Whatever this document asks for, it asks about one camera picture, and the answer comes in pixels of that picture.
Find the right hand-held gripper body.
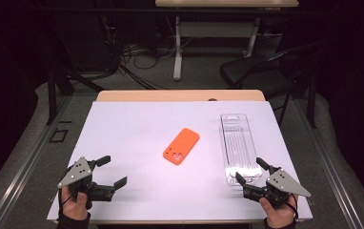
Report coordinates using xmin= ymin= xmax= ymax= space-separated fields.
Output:
xmin=242 ymin=167 xmax=312 ymax=209

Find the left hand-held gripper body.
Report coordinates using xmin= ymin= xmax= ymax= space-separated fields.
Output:
xmin=57 ymin=156 xmax=116 ymax=210

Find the clear plastic slotted rack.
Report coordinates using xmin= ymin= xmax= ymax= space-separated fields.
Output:
xmin=219 ymin=113 xmax=263 ymax=187

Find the orange phone case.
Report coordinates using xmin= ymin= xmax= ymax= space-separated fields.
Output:
xmin=162 ymin=127 xmax=201 ymax=166

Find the person's left hand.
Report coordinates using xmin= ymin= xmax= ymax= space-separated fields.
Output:
xmin=59 ymin=186 xmax=91 ymax=221

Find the person's right hand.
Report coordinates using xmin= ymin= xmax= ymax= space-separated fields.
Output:
xmin=259 ymin=197 xmax=298 ymax=229

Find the white table cover sheet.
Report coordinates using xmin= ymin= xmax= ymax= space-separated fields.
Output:
xmin=46 ymin=100 xmax=313 ymax=222

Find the black metal stand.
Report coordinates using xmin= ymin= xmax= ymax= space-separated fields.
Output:
xmin=45 ymin=65 xmax=107 ymax=126

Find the black folding chair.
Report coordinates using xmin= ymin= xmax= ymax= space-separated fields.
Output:
xmin=219 ymin=41 xmax=322 ymax=129

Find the wooden table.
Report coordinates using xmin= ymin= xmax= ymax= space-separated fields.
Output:
xmin=51 ymin=89 xmax=305 ymax=225

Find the white-legged desk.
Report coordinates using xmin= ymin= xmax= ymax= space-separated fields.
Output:
xmin=154 ymin=0 xmax=300 ymax=81

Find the metal floor rail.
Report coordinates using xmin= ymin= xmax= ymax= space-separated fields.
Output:
xmin=0 ymin=94 xmax=73 ymax=229
xmin=293 ymin=98 xmax=364 ymax=229

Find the bundle of floor cables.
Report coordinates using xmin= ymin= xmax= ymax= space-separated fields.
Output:
xmin=117 ymin=39 xmax=179 ymax=91

